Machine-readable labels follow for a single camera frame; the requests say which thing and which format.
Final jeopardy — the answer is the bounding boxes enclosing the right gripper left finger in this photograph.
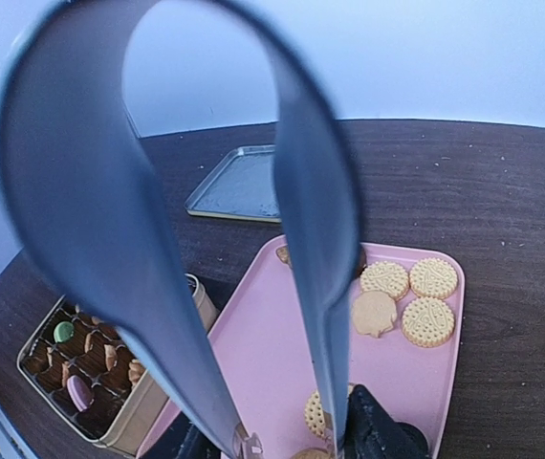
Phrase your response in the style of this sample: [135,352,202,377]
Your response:
[171,421,220,459]

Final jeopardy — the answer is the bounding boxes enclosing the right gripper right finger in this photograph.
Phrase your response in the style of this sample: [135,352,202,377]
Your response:
[346,384,430,459]

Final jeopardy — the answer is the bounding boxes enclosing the metal tongs white handle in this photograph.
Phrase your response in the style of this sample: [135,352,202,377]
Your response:
[0,1,361,458]

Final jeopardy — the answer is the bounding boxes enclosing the pink round cookie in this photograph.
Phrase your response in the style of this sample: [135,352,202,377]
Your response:
[66,375,94,412]

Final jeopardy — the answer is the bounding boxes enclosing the green round cookie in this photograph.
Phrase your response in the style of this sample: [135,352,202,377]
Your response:
[54,320,75,343]

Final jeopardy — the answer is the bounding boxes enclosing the silver tin lid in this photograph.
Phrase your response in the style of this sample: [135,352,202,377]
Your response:
[185,144,280,223]

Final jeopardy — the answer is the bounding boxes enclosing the pink plastic tray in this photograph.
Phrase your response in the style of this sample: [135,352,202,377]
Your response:
[136,233,467,459]

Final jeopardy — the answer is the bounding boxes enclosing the gold cookie tin box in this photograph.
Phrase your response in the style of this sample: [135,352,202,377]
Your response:
[16,273,221,458]

